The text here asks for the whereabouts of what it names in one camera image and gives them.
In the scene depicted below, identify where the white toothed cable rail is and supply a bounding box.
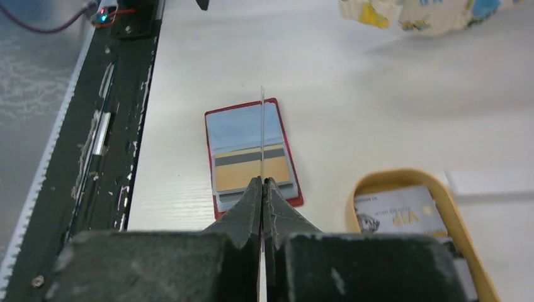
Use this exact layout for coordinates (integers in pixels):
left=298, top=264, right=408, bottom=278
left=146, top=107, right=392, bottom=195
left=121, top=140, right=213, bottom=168
left=1, top=28, right=93, bottom=293

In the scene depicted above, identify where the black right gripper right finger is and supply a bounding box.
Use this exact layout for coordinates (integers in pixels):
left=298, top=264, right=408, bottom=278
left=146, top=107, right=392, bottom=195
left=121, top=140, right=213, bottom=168
left=263, top=178, right=468, bottom=301

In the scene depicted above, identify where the silver VIP card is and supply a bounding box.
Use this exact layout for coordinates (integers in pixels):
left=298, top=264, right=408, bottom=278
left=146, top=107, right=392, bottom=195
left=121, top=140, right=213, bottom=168
left=354, top=186, right=448, bottom=237

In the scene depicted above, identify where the tan oval card tray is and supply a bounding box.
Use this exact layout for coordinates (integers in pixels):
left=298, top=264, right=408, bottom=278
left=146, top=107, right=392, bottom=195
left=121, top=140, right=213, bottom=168
left=345, top=168, right=501, bottom=302

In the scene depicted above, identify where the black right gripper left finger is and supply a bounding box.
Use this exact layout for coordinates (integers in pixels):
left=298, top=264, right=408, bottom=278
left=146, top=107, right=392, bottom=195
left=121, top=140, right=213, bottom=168
left=43, top=177, right=262, bottom=301

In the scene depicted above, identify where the thin card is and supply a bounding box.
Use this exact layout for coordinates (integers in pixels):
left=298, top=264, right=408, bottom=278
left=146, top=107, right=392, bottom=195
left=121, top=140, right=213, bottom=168
left=259, top=86, right=267, bottom=301

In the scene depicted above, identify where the cream patterned fabric bag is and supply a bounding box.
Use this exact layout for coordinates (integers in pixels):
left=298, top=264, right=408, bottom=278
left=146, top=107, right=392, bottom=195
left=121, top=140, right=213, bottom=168
left=338, top=0, right=527, bottom=36

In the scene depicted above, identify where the red leather card holder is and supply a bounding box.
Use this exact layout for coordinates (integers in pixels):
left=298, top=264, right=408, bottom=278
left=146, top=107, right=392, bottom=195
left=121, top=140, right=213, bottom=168
left=205, top=98, right=304, bottom=219

